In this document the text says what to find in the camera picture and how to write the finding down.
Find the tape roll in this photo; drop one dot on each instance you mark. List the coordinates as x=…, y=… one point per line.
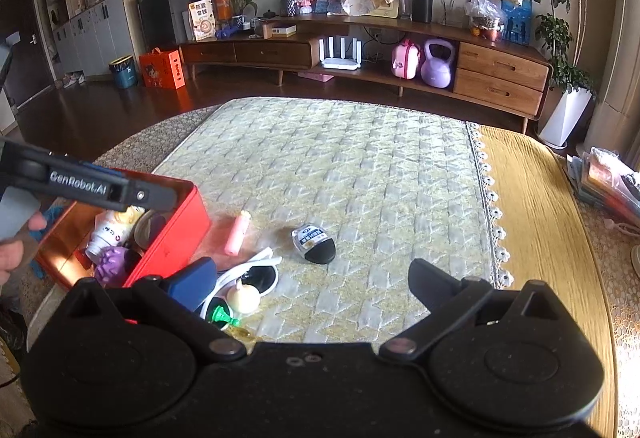
x=150, y=228

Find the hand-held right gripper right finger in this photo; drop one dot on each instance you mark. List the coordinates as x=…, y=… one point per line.
x=430, y=278

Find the green cone toy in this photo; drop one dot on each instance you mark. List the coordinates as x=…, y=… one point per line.
x=222, y=315

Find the pink toy case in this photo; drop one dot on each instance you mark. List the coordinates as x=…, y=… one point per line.
x=405, y=60

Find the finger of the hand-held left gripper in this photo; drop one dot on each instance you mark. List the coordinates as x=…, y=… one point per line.
x=150, y=195
x=107, y=172

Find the purple spiky toy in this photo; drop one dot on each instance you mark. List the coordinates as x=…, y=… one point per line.
x=112, y=265

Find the white sunglasses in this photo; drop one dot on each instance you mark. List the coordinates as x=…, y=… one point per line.
x=260, y=278

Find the stack of books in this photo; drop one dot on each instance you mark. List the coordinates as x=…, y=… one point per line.
x=605, y=183

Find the person's left hand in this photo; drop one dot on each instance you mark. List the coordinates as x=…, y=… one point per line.
x=10, y=263

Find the white orange snack box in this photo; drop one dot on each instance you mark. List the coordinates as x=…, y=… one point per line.
x=201, y=20

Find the dark door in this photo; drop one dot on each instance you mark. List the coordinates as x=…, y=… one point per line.
x=25, y=48

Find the black speaker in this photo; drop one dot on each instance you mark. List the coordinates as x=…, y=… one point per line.
x=422, y=5

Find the white router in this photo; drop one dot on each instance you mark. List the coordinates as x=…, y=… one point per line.
x=340, y=55

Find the tall green plant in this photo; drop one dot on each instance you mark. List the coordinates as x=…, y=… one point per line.
x=555, y=33

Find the orange gift box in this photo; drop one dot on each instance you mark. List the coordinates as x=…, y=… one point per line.
x=160, y=70

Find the quilted pale mat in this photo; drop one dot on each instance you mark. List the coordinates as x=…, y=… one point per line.
x=375, y=178

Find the yellow table cover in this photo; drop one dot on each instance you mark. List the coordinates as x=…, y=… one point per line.
x=540, y=228

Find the beige curtain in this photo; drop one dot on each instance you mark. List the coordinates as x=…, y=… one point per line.
x=617, y=68

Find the cream bulb-shaped toy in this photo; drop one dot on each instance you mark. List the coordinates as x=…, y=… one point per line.
x=245, y=298

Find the white planter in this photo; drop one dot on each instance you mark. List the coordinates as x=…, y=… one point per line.
x=567, y=115

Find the white bottle yellow label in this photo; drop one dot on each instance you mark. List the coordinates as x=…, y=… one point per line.
x=107, y=235

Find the small potted plant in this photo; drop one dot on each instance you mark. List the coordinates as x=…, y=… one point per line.
x=240, y=3

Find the purple kettlebell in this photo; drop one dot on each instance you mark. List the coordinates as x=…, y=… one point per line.
x=436, y=68

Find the blue picture box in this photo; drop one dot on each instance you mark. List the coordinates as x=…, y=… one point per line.
x=517, y=20

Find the red tin box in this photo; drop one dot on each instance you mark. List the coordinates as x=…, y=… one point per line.
x=172, y=238

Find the small yellow white box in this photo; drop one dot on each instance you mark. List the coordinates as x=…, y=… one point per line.
x=280, y=30

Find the black cabinet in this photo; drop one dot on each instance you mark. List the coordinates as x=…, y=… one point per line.
x=165, y=13

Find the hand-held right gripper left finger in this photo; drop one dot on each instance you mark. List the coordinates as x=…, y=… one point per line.
x=192, y=283

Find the clear plastic bag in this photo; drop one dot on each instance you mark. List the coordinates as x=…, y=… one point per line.
x=482, y=15

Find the pink tube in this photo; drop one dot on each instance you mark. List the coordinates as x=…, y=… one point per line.
x=235, y=235

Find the wooden TV cabinet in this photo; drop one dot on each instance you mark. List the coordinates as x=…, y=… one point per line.
x=350, y=25

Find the orange paper bag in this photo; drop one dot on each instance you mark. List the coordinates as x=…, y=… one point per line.
x=222, y=0

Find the blue toy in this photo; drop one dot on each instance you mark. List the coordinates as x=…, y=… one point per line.
x=226, y=33

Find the black item white label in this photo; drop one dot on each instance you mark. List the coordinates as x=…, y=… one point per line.
x=315, y=250

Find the teal trash bin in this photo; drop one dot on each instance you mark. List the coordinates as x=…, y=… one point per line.
x=123, y=73

